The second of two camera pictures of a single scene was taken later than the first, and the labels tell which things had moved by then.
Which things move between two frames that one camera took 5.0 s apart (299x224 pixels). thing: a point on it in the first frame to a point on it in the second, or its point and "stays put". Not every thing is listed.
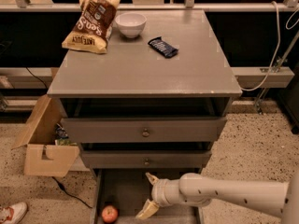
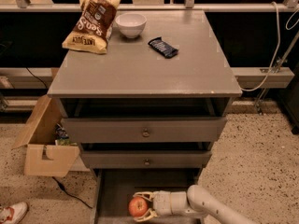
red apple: x=109 y=214 to x=137 y=206
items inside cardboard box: x=62 y=136 stays put
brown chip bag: x=92 y=30 stays put
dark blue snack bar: x=163 y=48 stays put
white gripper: x=160 y=191 to x=163 y=203
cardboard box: x=42 y=156 stays put
